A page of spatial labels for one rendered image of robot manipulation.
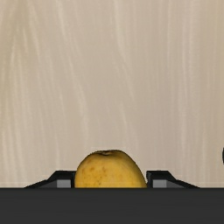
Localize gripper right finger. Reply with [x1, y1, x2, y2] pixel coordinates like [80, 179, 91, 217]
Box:
[145, 170, 200, 189]

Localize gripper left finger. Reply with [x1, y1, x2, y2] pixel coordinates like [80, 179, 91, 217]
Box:
[24, 170, 77, 189]

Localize yellow mango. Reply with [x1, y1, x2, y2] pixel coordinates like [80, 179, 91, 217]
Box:
[73, 149, 148, 189]

